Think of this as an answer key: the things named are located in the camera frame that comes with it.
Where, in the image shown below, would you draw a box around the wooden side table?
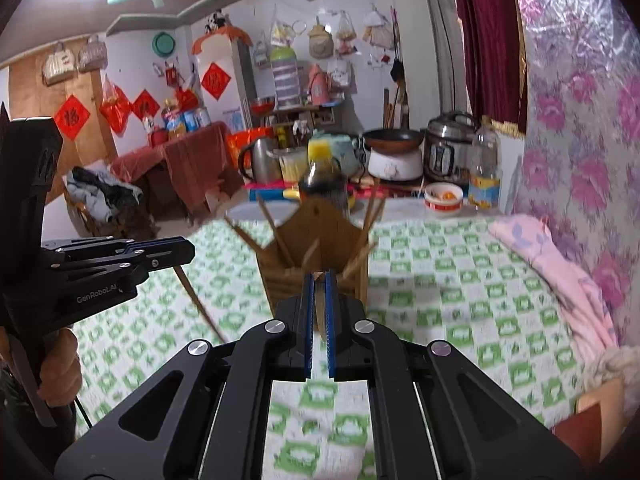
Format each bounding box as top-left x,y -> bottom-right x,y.
250,102 -> 347,137

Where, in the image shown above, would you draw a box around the single wooden chopstick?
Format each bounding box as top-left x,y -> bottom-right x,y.
172,262 -> 227,343
361,196 -> 387,233
314,270 -> 328,335

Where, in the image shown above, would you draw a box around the red hanging plastic bag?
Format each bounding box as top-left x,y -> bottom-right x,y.
99,75 -> 132,135

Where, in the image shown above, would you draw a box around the black cable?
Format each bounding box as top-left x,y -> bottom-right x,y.
74,397 -> 94,431

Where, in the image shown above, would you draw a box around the hanging bag with red contents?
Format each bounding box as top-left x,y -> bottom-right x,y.
336,10 -> 357,55

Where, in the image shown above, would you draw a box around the red diamond paper decoration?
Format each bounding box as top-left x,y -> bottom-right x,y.
54,94 -> 92,141
131,89 -> 161,122
200,62 -> 232,101

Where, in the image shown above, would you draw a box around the stainless steel kettle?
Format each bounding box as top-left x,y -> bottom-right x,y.
238,136 -> 282,184

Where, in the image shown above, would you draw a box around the brown wooden board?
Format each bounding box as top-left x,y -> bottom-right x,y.
552,380 -> 626,467

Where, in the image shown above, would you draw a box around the grey sheer curtain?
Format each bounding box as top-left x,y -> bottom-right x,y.
419,0 -> 468,122

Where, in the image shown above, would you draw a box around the cream pot with lid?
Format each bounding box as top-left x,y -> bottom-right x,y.
274,147 -> 308,183

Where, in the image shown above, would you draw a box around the person's left hand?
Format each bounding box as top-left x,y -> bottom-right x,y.
39,327 -> 83,407

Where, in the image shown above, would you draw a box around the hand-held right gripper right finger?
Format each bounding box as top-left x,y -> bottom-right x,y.
324,269 -> 586,480

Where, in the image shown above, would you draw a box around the maroon curtain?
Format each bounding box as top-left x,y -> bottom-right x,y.
450,0 -> 530,136

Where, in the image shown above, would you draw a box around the striped steamer stack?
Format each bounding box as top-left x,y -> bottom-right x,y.
270,46 -> 300,110

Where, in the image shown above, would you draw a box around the wooden sticks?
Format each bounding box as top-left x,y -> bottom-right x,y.
382,87 -> 409,132

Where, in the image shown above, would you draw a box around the red gift box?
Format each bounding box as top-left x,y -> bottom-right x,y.
226,128 -> 274,168

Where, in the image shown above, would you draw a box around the orange cloth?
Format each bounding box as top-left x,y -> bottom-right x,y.
191,26 -> 253,56

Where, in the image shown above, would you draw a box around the hanging white plastic bag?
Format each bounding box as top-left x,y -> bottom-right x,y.
361,5 -> 396,51

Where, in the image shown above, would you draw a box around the black hanging ladle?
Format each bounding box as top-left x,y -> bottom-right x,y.
390,7 -> 406,84

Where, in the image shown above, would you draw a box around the silver electric pressure cooker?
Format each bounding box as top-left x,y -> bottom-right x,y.
424,111 -> 478,183

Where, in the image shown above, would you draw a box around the hanging clear plastic bag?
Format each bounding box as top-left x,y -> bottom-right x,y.
270,5 -> 294,47

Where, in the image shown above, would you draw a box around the hanging woven bag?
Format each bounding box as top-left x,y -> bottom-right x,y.
307,17 -> 335,58

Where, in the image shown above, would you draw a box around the group of wooden chopsticks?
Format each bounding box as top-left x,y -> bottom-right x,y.
224,196 -> 381,281

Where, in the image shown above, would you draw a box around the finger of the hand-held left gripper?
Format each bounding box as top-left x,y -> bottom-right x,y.
50,253 -> 195,282
42,236 -> 196,262

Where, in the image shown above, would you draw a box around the blue and red mat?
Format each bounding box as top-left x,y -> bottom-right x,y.
245,180 -> 426,204

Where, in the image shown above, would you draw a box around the yellow cooking oil jug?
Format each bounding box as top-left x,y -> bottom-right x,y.
162,100 -> 186,141

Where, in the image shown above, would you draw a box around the brown frying pan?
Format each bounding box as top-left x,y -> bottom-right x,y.
362,128 -> 426,154

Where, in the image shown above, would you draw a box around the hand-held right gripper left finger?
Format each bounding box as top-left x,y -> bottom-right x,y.
54,269 -> 318,480

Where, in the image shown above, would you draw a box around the dark soy sauce bottle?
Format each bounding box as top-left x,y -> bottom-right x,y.
298,139 -> 351,213

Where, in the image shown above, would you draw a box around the pile of clothes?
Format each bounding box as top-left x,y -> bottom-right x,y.
66,166 -> 146,223

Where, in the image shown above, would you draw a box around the clear plastic oil bottle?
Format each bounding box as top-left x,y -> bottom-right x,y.
467,116 -> 503,211

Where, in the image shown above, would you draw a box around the wooden cabinet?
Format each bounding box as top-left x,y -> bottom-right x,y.
7,52 -> 109,196

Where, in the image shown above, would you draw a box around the white refrigerator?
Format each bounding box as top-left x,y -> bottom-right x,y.
192,35 -> 256,133

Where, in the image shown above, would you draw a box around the white electric hot pot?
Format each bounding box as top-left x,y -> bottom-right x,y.
367,150 -> 425,182

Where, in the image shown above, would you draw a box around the pink thermos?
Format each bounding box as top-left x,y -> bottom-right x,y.
307,64 -> 330,106

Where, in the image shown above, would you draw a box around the white printed bag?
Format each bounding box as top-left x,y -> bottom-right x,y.
327,57 -> 351,86

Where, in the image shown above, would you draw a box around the green checkered tablecloth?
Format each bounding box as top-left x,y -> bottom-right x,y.
75,217 -> 611,480

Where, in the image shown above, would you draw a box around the wicker basket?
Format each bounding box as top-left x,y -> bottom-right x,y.
77,35 -> 109,74
42,42 -> 79,86

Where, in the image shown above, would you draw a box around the green round plate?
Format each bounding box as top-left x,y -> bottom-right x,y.
152,31 -> 176,57

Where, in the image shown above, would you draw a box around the red and white bowl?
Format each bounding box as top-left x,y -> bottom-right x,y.
424,182 -> 463,216

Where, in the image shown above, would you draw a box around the table with red cloth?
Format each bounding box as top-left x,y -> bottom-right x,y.
111,121 -> 237,222

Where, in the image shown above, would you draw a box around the wooden chair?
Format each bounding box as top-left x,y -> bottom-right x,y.
65,195 -> 157,242

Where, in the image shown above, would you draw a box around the pink cloth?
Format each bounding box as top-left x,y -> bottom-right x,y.
487,214 -> 621,361

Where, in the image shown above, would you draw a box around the wooden chopstick holder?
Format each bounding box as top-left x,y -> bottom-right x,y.
255,199 -> 371,322

